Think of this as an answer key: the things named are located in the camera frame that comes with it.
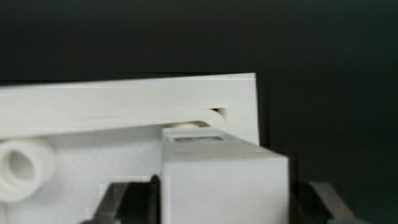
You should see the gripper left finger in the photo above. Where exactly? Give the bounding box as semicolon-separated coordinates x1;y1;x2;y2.
82;183;128;224

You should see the white desk top tray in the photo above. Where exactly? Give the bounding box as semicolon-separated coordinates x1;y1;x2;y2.
0;73;260;224

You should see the white leg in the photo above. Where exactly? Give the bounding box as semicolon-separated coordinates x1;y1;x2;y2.
160;127;290;224

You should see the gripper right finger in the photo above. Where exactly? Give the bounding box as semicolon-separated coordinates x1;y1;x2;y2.
310;182;358;224

